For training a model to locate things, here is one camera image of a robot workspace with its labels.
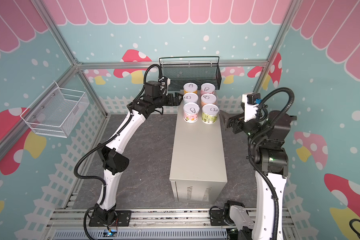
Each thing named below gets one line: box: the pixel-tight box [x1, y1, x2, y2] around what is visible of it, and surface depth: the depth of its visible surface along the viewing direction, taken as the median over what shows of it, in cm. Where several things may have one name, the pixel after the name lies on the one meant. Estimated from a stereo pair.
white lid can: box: [182, 92, 199, 105], surface depth 73 cm
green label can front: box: [201, 103, 220, 125], surface depth 68 cm
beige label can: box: [183, 102, 200, 124], surface depth 69 cm
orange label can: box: [200, 93, 217, 107], surface depth 73 cm
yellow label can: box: [183, 82, 198, 94], surface depth 79 cm
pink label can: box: [200, 82, 216, 96], surface depth 78 cm
